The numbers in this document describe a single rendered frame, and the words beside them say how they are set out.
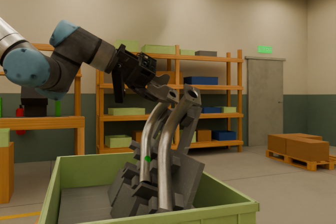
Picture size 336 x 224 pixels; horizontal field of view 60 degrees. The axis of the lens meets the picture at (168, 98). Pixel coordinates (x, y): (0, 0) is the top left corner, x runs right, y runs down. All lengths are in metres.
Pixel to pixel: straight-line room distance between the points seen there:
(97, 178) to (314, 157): 4.49
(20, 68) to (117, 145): 4.87
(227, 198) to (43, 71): 0.50
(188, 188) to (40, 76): 0.37
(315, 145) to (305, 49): 3.85
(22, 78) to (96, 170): 0.60
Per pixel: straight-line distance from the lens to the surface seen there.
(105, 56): 0.76
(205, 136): 6.10
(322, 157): 5.43
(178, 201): 0.63
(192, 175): 0.62
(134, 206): 0.75
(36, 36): 5.93
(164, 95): 0.81
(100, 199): 1.00
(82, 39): 0.76
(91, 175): 1.14
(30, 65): 0.62
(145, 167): 0.79
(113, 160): 1.14
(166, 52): 5.71
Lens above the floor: 1.17
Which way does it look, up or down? level
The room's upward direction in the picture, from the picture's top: straight up
